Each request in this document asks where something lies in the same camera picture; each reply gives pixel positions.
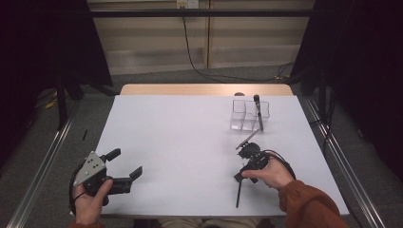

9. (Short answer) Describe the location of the white table board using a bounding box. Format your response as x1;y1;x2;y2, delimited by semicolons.
91;94;350;218

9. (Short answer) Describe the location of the wooden table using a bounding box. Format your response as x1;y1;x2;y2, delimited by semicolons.
119;83;294;97

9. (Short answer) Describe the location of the thick black makeup brush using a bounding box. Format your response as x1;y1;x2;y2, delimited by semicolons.
253;93;264;132

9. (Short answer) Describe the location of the right hand-held gripper cable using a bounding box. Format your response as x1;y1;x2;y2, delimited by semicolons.
262;149;297;181

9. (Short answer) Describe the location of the person's left hand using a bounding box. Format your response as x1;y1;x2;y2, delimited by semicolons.
73;180;114;226

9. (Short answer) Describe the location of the hand-held gripper cable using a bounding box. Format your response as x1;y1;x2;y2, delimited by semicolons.
262;149;297;181
68;160;87;217

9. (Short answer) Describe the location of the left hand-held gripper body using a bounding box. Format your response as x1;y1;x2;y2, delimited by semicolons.
72;151;133;207

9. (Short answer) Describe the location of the person's right hand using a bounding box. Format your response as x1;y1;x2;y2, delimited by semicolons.
240;155;297;191

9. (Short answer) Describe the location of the black wall cable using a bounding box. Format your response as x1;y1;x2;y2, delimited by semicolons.
181;8;296;84

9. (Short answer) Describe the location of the clear acrylic organizer box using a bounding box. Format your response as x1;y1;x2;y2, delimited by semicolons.
229;99;271;133

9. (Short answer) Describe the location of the left hand-held gripper cable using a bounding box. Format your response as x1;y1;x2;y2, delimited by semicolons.
68;160;87;217

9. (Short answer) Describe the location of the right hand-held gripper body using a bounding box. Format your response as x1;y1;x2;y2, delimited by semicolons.
235;129;274;175

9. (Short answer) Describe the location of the metal floor rail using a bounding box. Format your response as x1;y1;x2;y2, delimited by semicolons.
303;96;386;228
6;104;80;228

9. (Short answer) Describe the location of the thin black makeup brush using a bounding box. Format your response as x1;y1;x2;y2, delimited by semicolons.
235;179;243;209

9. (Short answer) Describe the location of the black stand post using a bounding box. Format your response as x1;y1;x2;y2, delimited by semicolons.
55;72;69;131
317;66;327;118

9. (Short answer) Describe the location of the black curtain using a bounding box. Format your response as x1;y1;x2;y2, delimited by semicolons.
0;0;113;165
289;0;403;181

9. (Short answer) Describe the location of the small yellow object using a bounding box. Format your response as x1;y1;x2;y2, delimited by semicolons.
44;98;60;110

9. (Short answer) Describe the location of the white wall socket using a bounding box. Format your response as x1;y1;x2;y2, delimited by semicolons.
176;0;200;10

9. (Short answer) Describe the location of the black horizontal bar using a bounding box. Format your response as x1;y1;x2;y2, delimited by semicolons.
89;9;315;18

